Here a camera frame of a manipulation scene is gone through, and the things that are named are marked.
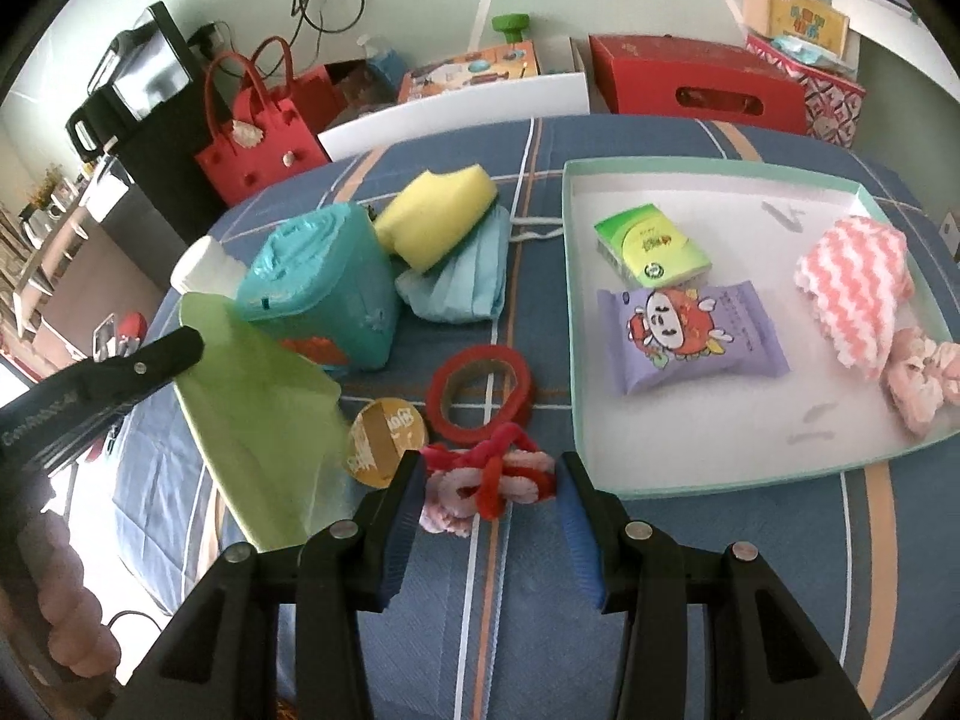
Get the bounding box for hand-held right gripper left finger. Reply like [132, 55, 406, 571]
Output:
[105, 450, 428, 720]

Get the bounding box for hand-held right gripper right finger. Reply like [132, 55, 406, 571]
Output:
[555, 451, 875, 720]

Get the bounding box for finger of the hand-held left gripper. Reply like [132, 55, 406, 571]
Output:
[75, 326, 205, 417]

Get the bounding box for red pink pipe cleaners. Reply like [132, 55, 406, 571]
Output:
[418, 424, 560, 539]

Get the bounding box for green cloth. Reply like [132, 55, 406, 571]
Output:
[172, 291, 353, 552]

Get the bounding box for teal shallow box tray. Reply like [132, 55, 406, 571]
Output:
[561, 157, 960, 500]

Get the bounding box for red tape roll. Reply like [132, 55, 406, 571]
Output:
[426, 345, 535, 445]

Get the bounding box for purple snack packet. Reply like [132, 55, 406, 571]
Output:
[598, 280, 791, 397]

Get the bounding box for green tissue pack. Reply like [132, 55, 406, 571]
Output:
[595, 204, 712, 290]

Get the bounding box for yellow sponge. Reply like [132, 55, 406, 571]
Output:
[373, 163, 498, 273]

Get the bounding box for pink scrunchie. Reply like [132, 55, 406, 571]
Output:
[881, 330, 960, 436]

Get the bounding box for pink white striped cloth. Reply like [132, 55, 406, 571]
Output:
[795, 215, 914, 381]

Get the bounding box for person's left hand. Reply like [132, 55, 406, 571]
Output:
[30, 514, 122, 683]

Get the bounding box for red plastic object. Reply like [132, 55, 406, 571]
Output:
[91, 311, 149, 361]

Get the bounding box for white pill bottle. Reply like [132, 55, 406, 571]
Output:
[170, 236, 245, 293]

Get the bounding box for side cabinet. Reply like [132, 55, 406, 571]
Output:
[0, 154, 155, 361]

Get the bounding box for black cabinet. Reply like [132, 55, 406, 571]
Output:
[112, 109, 241, 241]

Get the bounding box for teal wet wipes pack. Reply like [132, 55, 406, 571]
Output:
[238, 202, 401, 370]

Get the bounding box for red felt handbag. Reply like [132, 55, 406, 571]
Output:
[195, 36, 335, 209]

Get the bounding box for blue face mask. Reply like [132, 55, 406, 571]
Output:
[395, 206, 563, 322]

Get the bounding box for black appliance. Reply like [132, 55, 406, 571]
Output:
[66, 1, 192, 162]

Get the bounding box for hand sanitizer bottle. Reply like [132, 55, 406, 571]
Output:
[358, 34, 406, 83]

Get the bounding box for white chair back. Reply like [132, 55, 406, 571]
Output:
[317, 73, 590, 164]

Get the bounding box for orange toy box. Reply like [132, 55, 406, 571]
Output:
[397, 41, 542, 104]

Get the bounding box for red cardboard box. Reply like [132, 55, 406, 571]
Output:
[589, 34, 809, 137]

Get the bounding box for red white patterned box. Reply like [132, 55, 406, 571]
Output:
[745, 34, 867, 149]

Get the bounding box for light blue wipes pack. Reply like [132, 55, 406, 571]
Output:
[772, 34, 856, 76]

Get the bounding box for yellow case with handle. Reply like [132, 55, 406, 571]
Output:
[742, 0, 852, 61]

